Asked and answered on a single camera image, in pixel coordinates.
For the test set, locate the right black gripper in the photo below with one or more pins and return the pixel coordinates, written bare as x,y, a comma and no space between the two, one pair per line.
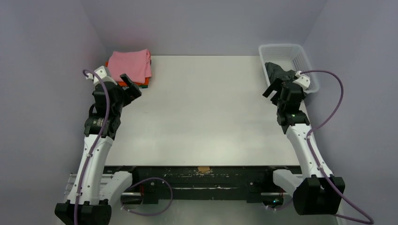
282,92

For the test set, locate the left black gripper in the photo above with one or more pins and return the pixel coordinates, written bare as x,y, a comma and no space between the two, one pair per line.
130,93

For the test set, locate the dark grey t shirt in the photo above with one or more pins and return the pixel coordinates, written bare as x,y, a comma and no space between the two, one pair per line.
274,71

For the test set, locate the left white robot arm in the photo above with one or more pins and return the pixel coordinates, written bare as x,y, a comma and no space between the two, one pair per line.
89,202

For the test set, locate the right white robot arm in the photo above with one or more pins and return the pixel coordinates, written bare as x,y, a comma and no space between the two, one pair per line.
313,192

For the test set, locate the folded pink t shirt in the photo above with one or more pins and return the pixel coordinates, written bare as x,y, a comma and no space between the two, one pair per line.
136,65

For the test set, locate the white plastic basket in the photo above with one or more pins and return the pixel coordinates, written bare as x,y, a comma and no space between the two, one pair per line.
287,56

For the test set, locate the brown tape piece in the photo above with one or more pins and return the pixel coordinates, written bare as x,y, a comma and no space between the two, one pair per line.
204,169

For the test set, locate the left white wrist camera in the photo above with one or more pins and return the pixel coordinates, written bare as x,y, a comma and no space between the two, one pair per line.
102,73

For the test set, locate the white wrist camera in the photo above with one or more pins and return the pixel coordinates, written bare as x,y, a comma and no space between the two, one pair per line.
302,80
102,73

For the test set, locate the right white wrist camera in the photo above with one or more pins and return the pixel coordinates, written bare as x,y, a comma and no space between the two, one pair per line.
302,80

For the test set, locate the black mounting base plate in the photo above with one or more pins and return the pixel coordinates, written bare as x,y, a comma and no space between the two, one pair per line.
252,184

